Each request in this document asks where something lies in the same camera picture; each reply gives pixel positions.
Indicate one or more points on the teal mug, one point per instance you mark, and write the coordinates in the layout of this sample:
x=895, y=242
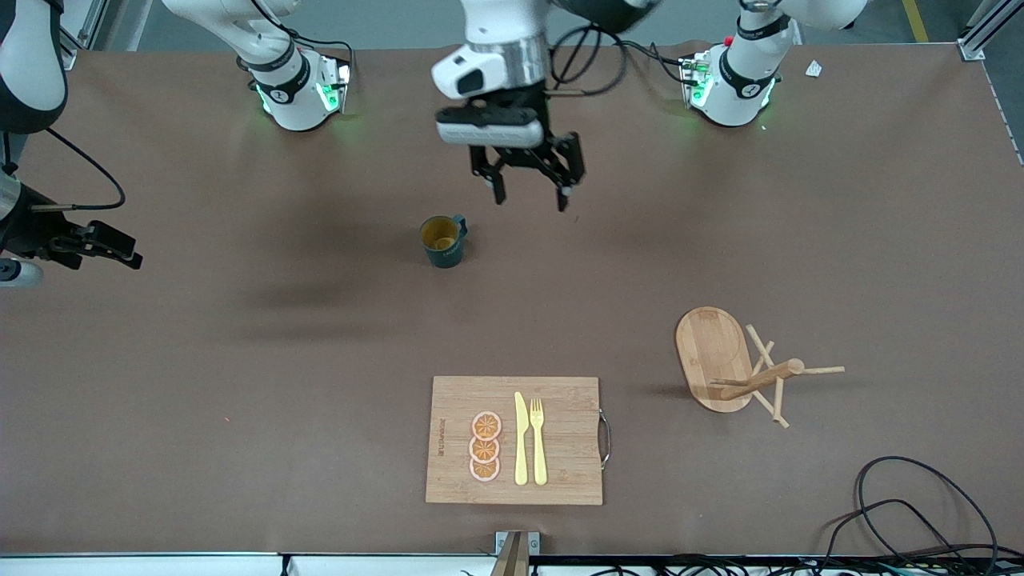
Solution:
x=444, y=254

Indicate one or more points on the white table edge rail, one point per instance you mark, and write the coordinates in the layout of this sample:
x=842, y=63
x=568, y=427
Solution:
x=160, y=565

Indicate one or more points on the table cover sheet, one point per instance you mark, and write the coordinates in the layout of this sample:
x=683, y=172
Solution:
x=320, y=336

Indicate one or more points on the wooden cutting board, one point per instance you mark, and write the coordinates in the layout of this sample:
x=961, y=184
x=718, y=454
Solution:
x=560, y=400

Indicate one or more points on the metal bracket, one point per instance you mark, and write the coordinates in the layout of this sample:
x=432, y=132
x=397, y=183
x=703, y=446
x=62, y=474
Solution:
x=516, y=552

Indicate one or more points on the small white tag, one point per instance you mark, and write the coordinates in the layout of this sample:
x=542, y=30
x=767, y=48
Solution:
x=814, y=69

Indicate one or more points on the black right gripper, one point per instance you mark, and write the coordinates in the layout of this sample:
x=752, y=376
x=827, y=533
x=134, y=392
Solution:
x=30, y=230

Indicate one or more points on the yellow plastic knife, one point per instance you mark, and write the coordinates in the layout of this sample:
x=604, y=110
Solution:
x=521, y=448

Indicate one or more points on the orange slice toy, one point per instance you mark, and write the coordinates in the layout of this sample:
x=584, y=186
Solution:
x=486, y=425
x=484, y=471
x=484, y=450

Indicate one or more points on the yellow plastic fork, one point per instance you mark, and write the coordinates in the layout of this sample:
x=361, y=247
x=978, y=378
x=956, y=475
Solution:
x=539, y=456

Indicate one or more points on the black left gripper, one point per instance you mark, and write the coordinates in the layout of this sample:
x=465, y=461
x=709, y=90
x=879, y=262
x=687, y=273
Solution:
x=530, y=102

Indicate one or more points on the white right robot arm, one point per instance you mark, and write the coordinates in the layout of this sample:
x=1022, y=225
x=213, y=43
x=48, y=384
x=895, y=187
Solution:
x=292, y=96

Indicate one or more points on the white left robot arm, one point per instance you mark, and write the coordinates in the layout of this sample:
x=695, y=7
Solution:
x=744, y=88

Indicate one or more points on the aluminium frame profile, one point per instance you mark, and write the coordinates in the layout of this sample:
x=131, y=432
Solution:
x=84, y=32
x=980, y=40

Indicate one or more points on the wooden mug rack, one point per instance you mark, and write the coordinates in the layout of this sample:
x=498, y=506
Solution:
x=704, y=360

